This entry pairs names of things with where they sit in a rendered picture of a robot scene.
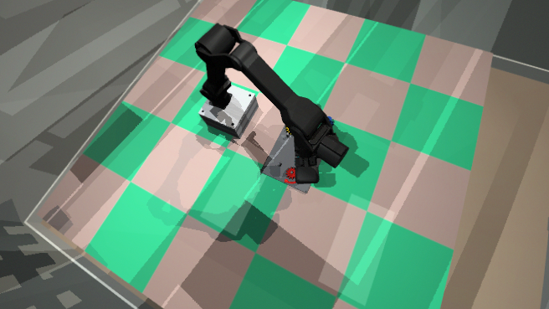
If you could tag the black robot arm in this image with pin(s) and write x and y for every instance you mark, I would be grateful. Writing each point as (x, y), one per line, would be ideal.
(298, 113)

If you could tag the red gear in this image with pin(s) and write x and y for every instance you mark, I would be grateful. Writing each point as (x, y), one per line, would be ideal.
(289, 174)

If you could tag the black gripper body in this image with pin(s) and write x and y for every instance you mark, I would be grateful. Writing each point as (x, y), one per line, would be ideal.
(306, 173)

